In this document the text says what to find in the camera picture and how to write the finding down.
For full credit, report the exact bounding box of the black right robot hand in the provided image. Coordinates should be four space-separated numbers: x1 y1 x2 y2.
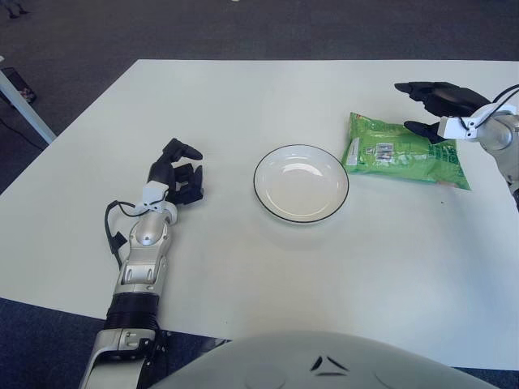
393 80 490 143

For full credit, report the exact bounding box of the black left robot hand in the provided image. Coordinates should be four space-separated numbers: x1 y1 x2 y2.
146 138 206 207

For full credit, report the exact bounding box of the green snack bag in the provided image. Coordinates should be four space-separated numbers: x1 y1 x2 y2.
341 112 471 191

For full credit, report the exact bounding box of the white plate with black rim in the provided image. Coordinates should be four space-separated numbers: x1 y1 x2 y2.
253 143 350 224

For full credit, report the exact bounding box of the white table leg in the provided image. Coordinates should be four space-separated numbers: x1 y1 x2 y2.
0 54 57 145

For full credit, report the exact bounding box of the black box under side table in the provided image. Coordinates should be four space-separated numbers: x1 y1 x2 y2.
2 66 37 102

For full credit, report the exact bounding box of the grey robot torso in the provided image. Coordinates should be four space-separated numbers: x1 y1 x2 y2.
152 330 494 389

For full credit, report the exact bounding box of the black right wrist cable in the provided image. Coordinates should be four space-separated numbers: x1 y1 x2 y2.
457 83 519 130

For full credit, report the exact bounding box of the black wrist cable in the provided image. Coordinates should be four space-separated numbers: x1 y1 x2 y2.
104 199 167 268
457 83 519 130

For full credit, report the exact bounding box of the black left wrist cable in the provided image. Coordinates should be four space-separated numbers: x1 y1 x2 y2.
104 199 167 268

